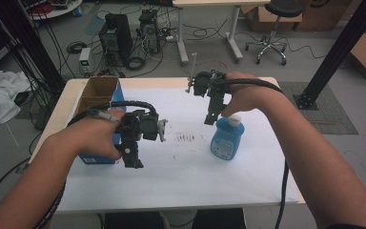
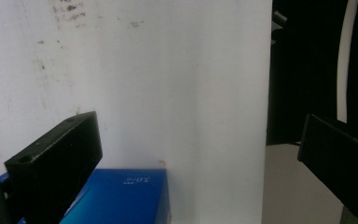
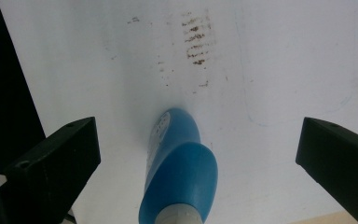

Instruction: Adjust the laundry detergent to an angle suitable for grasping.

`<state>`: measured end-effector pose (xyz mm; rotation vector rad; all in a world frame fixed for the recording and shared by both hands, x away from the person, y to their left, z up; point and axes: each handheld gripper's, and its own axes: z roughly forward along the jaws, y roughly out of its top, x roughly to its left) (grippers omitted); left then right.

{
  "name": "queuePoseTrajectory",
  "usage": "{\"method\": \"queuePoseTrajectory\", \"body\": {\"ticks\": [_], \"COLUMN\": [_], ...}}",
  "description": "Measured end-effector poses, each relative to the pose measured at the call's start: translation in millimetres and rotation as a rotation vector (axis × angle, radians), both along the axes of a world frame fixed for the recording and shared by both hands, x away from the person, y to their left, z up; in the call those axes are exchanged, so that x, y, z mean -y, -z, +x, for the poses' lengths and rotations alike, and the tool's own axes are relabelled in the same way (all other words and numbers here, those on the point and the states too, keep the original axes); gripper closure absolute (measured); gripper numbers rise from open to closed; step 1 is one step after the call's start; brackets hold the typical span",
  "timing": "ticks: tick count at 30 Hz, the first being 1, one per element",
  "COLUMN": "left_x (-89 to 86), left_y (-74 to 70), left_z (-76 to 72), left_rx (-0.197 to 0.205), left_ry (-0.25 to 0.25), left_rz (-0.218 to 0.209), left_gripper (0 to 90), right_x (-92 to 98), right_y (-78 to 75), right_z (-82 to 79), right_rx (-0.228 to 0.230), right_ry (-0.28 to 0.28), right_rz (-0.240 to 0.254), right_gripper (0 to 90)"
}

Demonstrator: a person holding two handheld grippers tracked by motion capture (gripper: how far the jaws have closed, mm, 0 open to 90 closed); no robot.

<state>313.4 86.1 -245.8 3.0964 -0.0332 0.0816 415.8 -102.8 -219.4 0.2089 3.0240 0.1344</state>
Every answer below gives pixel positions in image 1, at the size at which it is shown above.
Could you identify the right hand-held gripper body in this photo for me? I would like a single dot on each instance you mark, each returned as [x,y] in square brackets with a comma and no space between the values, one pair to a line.
[208,84]

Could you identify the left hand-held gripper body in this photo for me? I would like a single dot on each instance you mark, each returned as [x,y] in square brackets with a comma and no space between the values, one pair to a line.
[139,125]

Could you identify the blue bottle with white cap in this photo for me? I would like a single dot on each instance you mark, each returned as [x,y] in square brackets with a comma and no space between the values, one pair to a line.
[227,140]

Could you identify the blue cardboard box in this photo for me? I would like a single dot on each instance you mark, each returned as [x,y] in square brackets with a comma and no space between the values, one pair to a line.
[100,90]

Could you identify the person's right hand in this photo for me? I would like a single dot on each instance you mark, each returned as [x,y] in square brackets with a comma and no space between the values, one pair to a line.
[251,97]

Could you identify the person's left hand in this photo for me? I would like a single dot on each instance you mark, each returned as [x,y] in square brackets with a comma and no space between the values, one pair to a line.
[95,136]

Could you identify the white table mat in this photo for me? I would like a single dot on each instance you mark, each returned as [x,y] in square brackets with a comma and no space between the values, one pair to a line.
[178,178]

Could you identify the person's left leg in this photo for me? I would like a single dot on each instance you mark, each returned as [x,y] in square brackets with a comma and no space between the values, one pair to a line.
[133,221]

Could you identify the person's leg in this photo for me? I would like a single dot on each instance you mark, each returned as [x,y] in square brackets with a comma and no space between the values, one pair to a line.
[133,221]
[219,219]

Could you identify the small black computer tower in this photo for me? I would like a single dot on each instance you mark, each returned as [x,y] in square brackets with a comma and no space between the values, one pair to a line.
[149,30]

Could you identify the white-legged desk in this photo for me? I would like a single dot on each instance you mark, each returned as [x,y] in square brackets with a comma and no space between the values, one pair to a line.
[203,2]

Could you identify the white bench power supply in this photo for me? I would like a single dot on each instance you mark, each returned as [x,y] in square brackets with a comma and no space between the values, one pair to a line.
[85,60]

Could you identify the large black computer tower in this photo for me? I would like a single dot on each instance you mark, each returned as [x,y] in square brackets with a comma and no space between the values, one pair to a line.
[116,39]

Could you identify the black swivel stool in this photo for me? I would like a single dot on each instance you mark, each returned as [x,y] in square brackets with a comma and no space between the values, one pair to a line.
[281,9]

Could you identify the person's right leg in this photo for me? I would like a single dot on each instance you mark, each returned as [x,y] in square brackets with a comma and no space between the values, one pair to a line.
[219,219]

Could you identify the grey floor mat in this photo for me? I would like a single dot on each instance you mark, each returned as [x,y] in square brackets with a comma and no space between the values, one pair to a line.
[327,111]

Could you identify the round white table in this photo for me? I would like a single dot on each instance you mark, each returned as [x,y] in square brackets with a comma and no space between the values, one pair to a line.
[57,11]

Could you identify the black aluminium post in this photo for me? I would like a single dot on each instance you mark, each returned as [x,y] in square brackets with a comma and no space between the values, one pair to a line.
[336,51]

